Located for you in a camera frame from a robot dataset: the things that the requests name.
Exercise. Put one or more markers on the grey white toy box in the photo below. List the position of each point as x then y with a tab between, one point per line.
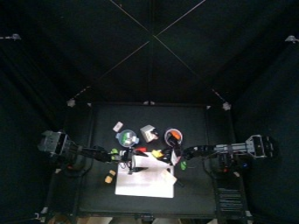
148	133

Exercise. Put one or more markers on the beige toy bread slice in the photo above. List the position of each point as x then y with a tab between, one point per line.
168	176

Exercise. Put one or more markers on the orange yellow toy food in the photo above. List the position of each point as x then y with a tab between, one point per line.
110	176

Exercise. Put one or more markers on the orange toy bowl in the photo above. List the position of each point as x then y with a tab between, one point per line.
172	136

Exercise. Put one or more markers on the black panel with white text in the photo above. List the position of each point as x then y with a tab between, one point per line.
230	199

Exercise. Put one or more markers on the small red toy block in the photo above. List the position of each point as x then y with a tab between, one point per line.
140	149

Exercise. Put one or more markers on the silver frame clamp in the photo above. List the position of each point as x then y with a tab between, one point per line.
71	102
226	106
15	37
148	102
291	38

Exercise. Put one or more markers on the white rectangular mat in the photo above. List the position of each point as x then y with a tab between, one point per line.
146	182

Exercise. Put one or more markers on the yellow toy corn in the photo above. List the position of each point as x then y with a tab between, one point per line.
156	153

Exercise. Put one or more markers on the green toy piece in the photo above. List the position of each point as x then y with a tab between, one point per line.
183	165
114	151

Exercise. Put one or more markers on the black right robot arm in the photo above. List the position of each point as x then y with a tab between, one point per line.
234	148

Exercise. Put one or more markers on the small white pink card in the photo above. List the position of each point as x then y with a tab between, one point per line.
118	126

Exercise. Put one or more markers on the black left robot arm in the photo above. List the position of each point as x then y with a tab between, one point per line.
74	148

